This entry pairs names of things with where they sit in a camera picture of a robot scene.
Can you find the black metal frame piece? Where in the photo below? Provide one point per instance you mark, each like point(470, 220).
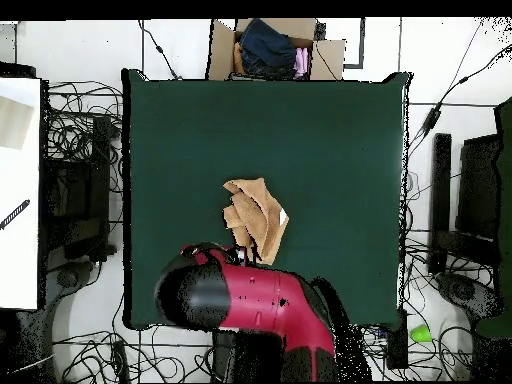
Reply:
point(362, 40)

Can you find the beige paper sheet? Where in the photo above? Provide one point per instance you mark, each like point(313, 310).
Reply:
point(14, 124)

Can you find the dark green table cloth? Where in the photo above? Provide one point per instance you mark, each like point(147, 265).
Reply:
point(180, 160)

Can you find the bright green cup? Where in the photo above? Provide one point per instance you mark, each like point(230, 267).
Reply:
point(420, 334)

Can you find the tan garment in box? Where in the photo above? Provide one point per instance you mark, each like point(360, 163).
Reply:
point(238, 60)

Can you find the dark blue jeans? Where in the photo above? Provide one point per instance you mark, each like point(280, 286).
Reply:
point(266, 48)

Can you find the tan terry towel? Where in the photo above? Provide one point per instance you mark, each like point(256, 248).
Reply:
point(256, 212)

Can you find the black power strip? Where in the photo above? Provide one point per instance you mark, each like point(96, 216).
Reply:
point(120, 360)

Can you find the black flat device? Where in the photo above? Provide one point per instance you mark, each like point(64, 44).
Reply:
point(16, 71)

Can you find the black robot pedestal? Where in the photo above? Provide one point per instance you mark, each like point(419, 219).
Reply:
point(256, 356)

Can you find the pink garment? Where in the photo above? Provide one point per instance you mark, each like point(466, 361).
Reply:
point(300, 62)

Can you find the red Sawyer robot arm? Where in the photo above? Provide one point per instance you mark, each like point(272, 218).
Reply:
point(272, 304)

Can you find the open cardboard box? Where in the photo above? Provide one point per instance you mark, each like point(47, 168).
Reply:
point(220, 52)

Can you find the white desk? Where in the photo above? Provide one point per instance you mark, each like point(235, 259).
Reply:
point(20, 260)

